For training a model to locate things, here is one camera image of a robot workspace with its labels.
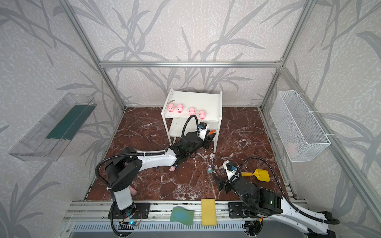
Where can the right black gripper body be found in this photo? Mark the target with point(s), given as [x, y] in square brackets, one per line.
[225, 182]

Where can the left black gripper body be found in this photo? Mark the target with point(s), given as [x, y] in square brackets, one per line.
[207, 138]

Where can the pink pig toy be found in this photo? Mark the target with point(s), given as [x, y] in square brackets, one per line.
[192, 111]
[171, 107]
[180, 108]
[202, 114]

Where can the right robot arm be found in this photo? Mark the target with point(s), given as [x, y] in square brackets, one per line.
[257, 203]

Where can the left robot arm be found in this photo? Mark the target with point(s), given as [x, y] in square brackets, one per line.
[119, 171]

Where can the yellow sponge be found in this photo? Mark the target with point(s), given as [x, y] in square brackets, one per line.
[208, 212]

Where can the yellow toy spatula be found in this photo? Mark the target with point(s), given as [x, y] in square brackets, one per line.
[261, 175]

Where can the green blue sponge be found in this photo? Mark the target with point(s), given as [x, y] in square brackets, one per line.
[182, 216]

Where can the pink object in basket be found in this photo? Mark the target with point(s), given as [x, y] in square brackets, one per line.
[292, 150]

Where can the green circuit board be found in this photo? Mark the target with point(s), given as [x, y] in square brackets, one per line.
[129, 225]

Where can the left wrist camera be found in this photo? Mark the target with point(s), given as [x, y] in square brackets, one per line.
[202, 130]

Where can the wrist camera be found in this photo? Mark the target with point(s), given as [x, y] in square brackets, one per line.
[231, 170]
[202, 130]

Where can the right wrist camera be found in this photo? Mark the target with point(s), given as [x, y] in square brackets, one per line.
[231, 170]

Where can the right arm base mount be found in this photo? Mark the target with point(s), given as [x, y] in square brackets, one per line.
[236, 211]

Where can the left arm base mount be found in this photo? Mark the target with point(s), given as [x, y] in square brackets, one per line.
[138, 210]

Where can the white wire mesh basket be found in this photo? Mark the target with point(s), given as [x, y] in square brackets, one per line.
[296, 123]

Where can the clear plastic wall bin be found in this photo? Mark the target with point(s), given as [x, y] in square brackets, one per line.
[51, 136]

